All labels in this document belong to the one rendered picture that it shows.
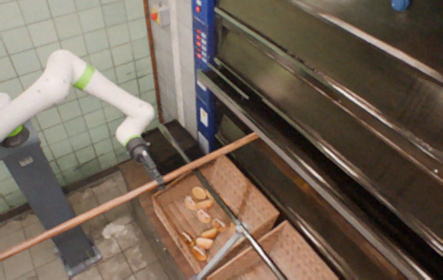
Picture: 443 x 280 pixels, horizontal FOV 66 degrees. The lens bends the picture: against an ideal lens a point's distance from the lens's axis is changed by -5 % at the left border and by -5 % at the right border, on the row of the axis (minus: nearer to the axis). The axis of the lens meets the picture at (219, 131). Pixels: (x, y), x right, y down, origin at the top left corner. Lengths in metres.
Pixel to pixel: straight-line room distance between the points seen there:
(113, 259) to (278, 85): 1.83
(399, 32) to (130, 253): 2.29
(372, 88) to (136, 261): 2.09
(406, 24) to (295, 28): 0.42
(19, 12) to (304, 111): 1.68
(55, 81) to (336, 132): 1.05
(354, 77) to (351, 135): 0.23
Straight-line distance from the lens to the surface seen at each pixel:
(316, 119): 1.36
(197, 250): 1.97
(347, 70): 1.18
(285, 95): 1.45
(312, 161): 1.36
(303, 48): 1.28
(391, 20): 1.06
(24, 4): 2.31
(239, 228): 1.42
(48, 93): 1.44
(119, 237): 2.84
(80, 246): 2.62
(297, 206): 1.73
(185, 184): 2.16
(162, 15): 2.18
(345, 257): 1.66
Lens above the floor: 2.39
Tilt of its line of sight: 43 degrees down
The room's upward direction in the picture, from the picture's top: 1 degrees clockwise
